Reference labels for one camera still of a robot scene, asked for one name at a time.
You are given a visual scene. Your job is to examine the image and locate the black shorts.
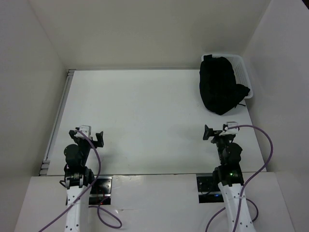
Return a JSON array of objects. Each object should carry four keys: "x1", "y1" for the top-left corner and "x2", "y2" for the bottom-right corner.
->
[{"x1": 199, "y1": 55, "x2": 250, "y2": 116}]

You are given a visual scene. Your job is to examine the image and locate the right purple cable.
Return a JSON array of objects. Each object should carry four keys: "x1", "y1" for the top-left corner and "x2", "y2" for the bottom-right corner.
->
[{"x1": 205, "y1": 124, "x2": 274, "y2": 232}]

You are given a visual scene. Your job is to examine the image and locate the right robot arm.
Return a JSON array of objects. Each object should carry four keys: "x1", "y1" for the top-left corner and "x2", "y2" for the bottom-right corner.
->
[{"x1": 203, "y1": 122, "x2": 256, "y2": 232}]

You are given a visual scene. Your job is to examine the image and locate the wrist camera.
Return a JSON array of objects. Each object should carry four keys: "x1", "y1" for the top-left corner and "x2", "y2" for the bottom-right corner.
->
[
  {"x1": 220, "y1": 121, "x2": 239, "y2": 136},
  {"x1": 75, "y1": 125, "x2": 92, "y2": 139}
]

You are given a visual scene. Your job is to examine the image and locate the white plastic basket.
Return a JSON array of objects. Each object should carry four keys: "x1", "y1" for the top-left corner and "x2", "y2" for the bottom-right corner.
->
[{"x1": 211, "y1": 53, "x2": 253, "y2": 99}]

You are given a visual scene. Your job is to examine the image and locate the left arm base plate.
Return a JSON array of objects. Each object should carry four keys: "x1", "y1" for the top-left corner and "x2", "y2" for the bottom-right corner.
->
[{"x1": 89, "y1": 176, "x2": 112, "y2": 205}]

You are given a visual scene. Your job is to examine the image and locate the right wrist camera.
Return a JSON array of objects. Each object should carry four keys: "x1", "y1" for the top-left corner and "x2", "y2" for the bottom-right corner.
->
[{"x1": 220, "y1": 121, "x2": 239, "y2": 136}]

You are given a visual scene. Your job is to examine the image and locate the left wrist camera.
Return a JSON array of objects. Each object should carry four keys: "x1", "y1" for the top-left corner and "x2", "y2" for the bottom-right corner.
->
[{"x1": 75, "y1": 125, "x2": 92, "y2": 139}]

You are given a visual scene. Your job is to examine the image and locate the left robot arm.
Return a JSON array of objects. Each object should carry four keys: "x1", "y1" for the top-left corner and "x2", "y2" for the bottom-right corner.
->
[{"x1": 64, "y1": 126, "x2": 104, "y2": 232}]

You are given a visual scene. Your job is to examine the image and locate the aluminium table edge rail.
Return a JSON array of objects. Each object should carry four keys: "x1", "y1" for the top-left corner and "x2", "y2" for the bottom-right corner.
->
[{"x1": 38, "y1": 69, "x2": 75, "y2": 176}]

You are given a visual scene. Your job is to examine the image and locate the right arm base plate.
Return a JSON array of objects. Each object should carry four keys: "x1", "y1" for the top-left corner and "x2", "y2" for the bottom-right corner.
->
[{"x1": 196, "y1": 174, "x2": 224, "y2": 203}]

